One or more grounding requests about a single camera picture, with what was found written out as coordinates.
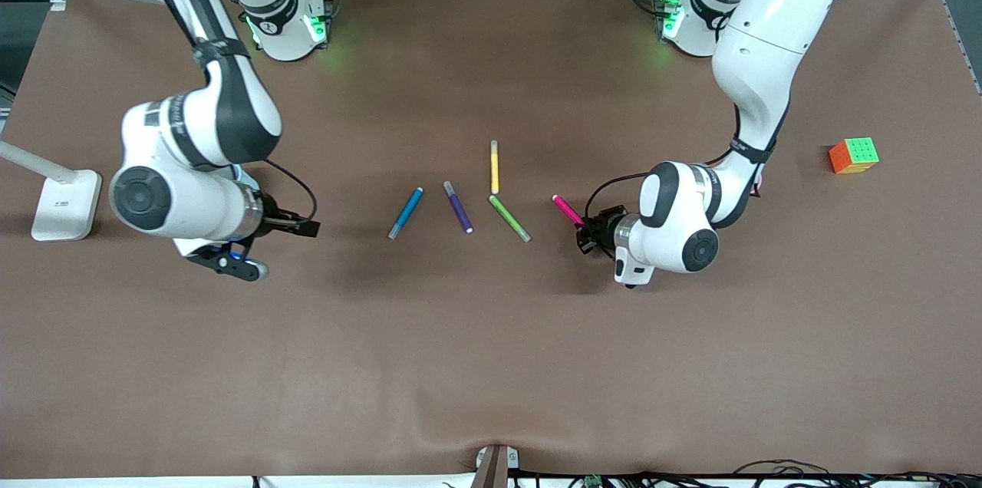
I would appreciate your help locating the purple marker pen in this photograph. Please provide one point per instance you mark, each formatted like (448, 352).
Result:
(459, 209)

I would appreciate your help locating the pink marker pen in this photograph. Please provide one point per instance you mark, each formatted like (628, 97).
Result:
(566, 208)

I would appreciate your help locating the blue marker pen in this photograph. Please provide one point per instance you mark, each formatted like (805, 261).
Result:
(406, 212)

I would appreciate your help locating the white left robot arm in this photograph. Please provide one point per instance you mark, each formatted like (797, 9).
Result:
(767, 28)

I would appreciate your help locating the colourful puzzle cube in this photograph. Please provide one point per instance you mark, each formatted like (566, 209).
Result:
(855, 154)

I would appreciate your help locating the yellow marker pen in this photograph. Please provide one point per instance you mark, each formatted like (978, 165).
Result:
(495, 169)

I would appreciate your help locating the green marker pen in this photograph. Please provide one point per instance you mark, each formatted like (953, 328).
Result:
(509, 218)

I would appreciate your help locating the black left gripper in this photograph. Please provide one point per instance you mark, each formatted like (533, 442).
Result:
(602, 231)

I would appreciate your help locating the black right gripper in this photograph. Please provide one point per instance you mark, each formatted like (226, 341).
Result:
(274, 221)

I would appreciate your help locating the brown table cover sheet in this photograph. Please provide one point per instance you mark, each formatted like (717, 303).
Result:
(491, 334)

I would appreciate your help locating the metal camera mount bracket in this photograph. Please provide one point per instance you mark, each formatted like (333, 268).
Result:
(495, 469)

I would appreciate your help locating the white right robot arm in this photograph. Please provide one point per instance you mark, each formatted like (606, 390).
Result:
(176, 196)

